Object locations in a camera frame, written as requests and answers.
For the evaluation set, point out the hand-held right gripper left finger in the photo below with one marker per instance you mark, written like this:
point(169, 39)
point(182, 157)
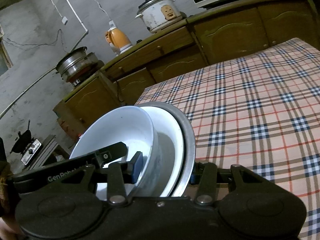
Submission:
point(138, 166)

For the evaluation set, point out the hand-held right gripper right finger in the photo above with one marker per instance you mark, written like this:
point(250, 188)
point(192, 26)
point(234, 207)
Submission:
point(206, 172)

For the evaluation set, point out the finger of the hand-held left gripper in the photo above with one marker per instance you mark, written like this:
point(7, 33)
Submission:
point(112, 152)

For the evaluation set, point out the small white bowl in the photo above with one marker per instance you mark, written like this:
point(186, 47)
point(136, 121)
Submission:
point(112, 127)

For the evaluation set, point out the large white bowl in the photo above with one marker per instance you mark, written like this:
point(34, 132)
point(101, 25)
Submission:
point(170, 140)

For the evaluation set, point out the steel bowl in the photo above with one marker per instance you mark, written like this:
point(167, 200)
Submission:
point(188, 135)

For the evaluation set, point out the person's left forearm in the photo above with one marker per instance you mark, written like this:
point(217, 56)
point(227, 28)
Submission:
point(3, 195)

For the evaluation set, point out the steel gas stove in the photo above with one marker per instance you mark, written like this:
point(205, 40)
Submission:
point(31, 152)

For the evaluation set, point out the metal stove stand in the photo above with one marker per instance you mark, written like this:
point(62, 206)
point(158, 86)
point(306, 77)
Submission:
point(50, 145)

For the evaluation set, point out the black wok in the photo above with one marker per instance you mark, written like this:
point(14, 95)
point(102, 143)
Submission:
point(21, 142)

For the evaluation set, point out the plaid tablecloth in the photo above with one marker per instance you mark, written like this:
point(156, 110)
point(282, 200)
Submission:
point(250, 110)

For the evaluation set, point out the steel steamer pot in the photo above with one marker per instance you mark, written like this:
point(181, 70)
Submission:
point(75, 63)

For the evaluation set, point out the orange electric kettle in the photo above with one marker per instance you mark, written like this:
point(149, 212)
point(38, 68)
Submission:
point(120, 38)

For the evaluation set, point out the wooden kitchen cabinet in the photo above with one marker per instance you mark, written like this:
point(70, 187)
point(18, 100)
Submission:
point(225, 35)

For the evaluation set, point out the white rice cooker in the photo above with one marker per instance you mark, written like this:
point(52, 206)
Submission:
point(157, 15)

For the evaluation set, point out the window frame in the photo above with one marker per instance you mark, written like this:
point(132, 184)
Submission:
point(3, 60)

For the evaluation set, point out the white wall junction box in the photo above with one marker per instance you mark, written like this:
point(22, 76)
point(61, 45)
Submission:
point(65, 20)

